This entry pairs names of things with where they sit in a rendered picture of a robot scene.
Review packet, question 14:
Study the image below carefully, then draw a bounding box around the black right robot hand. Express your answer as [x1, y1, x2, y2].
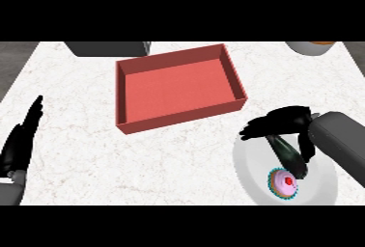
[237, 105, 320, 164]

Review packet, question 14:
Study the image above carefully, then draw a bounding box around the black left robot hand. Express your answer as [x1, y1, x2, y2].
[0, 95, 45, 178]

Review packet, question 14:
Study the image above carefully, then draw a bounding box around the dark eggplant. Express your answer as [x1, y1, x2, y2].
[264, 134, 310, 180]

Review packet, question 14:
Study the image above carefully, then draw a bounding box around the white plate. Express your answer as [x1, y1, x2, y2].
[231, 132, 339, 206]

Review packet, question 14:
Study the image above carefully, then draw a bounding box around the red cardboard box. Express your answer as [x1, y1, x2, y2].
[113, 43, 248, 136]

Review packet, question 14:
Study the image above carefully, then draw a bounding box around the pink frosted cupcake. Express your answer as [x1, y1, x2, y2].
[265, 167, 302, 202]

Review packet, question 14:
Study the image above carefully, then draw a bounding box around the pale grey round container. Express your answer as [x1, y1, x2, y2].
[283, 41, 338, 57]

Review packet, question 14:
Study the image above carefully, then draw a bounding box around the dark grey appliance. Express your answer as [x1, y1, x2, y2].
[63, 41, 152, 58]

